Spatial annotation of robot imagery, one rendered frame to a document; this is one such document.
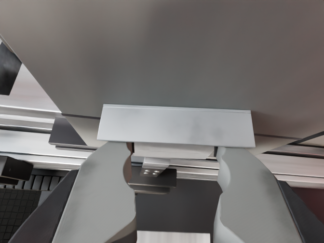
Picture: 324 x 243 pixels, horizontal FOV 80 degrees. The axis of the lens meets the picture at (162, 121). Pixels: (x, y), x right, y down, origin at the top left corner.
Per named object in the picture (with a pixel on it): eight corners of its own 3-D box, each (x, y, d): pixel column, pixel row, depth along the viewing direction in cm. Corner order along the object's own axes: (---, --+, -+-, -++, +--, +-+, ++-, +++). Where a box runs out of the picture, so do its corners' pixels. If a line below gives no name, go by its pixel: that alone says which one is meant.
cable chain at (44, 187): (138, 181, 57) (137, 195, 56) (137, 183, 63) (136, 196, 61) (1, 172, 53) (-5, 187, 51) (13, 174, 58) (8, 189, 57)
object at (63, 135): (225, 134, 24) (226, 158, 23) (215, 141, 27) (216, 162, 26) (55, 116, 22) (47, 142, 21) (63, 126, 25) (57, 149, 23)
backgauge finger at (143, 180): (200, 153, 27) (201, 190, 25) (168, 174, 51) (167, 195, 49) (113, 145, 26) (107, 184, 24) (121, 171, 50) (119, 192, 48)
